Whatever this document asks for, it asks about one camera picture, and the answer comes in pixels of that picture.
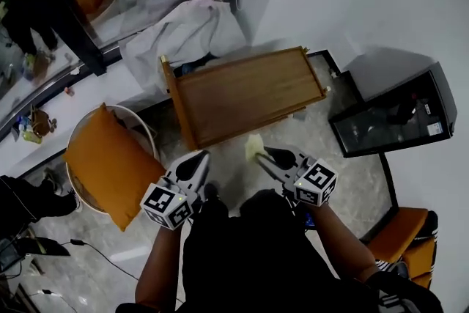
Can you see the blue fabric item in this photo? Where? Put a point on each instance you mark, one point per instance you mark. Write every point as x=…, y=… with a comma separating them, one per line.
x=192, y=67

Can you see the small brown bag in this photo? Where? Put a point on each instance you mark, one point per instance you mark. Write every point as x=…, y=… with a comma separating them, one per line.
x=40, y=122

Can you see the person's right forearm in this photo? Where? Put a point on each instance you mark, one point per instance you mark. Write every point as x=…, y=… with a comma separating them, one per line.
x=340, y=242

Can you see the black glass-door cabinet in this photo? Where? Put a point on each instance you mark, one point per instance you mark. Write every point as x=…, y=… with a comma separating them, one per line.
x=395, y=121

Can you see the small red item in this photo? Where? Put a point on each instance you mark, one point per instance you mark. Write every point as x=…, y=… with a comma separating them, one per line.
x=69, y=91

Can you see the white crumpled sheet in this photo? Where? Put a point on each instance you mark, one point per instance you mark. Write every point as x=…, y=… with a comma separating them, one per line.
x=190, y=33

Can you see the black striped jacket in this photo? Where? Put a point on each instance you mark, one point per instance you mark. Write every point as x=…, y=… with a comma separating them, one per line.
x=429, y=227

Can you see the black office chair seat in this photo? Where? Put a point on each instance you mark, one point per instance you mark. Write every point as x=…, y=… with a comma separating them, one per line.
x=36, y=247

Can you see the person's left black shoe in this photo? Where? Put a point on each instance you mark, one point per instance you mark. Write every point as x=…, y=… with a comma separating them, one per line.
x=211, y=192

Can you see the pale yellow cloth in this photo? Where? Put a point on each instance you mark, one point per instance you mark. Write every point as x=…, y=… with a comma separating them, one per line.
x=253, y=146

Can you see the orange cushion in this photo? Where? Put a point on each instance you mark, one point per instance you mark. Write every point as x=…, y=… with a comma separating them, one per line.
x=110, y=165

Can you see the person's black clothing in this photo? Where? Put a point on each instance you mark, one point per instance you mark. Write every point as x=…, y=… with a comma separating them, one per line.
x=256, y=260

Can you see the black window frame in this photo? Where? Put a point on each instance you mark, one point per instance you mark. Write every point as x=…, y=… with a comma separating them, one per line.
x=73, y=22

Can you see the round white chair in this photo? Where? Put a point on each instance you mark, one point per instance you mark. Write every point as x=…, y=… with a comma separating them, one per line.
x=126, y=117

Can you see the black device with blue screen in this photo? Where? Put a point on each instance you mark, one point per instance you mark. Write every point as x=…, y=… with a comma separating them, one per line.
x=309, y=221

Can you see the white paper scrap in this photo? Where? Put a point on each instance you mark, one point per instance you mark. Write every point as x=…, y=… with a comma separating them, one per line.
x=75, y=71

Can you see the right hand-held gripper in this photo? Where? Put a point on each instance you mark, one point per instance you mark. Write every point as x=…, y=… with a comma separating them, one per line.
x=317, y=181

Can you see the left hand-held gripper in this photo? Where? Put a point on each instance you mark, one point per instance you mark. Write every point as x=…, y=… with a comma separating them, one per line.
x=165, y=201

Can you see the small blue bottle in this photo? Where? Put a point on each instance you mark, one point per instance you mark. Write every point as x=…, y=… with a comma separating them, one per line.
x=22, y=124

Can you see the yellow-green small item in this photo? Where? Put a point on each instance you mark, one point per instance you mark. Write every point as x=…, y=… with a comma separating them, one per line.
x=32, y=137

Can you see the orange chair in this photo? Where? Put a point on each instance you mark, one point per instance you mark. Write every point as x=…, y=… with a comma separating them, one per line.
x=395, y=231

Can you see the person's left forearm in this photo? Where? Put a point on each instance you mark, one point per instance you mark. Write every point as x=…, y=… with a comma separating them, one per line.
x=157, y=267

